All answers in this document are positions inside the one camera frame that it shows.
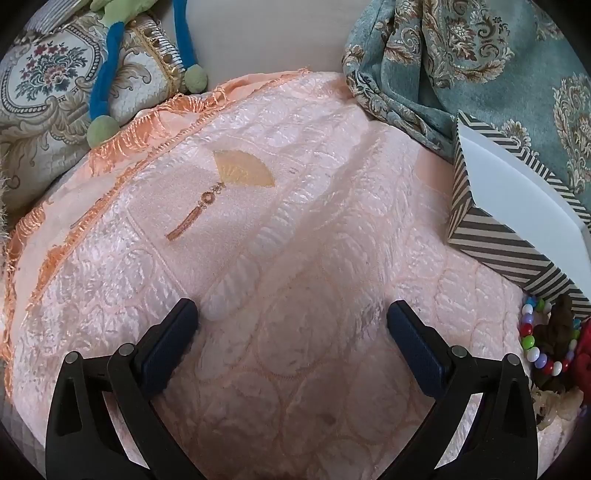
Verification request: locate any grey striped cushion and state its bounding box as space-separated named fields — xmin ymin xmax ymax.
xmin=28 ymin=0 xmax=100 ymax=31

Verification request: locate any pink quilted fringed blanket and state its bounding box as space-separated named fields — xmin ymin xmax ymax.
xmin=0 ymin=68 xmax=578 ymax=480

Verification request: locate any multicoloured bead bracelet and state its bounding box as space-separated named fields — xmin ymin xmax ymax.
xmin=519 ymin=298 xmax=580 ymax=374

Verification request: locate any striped cardboard box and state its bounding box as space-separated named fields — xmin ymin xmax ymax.
xmin=445 ymin=111 xmax=591 ymax=319

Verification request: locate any brown bow hair clip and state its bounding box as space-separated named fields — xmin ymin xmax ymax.
xmin=538 ymin=295 xmax=578 ymax=393

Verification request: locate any red ribbon bow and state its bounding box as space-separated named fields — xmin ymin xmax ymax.
xmin=570 ymin=318 xmax=591 ymax=393

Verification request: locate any teal floral patterned cloth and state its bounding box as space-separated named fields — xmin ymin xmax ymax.
xmin=342 ymin=0 xmax=591 ymax=199

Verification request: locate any beige sofa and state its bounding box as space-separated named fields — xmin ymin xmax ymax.
xmin=152 ymin=0 xmax=361 ymax=90

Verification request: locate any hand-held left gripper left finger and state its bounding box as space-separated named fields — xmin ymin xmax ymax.
xmin=45 ymin=298 xmax=206 ymax=480

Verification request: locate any green and blue plush toy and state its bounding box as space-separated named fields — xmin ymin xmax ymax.
xmin=88 ymin=0 xmax=208 ymax=148

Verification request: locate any beige floral embroidered cushion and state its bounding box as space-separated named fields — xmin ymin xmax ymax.
xmin=0 ymin=9 xmax=185 ymax=217

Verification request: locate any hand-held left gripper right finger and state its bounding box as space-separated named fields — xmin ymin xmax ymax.
xmin=386 ymin=300 xmax=540 ymax=480

